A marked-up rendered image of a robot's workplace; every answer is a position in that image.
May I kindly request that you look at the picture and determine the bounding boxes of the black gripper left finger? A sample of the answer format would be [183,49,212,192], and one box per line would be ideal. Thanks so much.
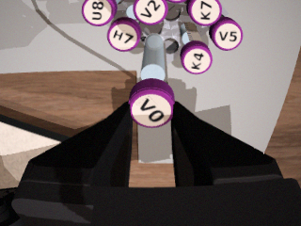
[20,102,133,187]

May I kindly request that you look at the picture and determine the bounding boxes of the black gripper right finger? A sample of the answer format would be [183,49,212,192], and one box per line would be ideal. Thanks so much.
[171,101,284,186]

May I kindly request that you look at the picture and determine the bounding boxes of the grey bench mat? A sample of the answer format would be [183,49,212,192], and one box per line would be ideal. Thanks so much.
[0,0,301,163]

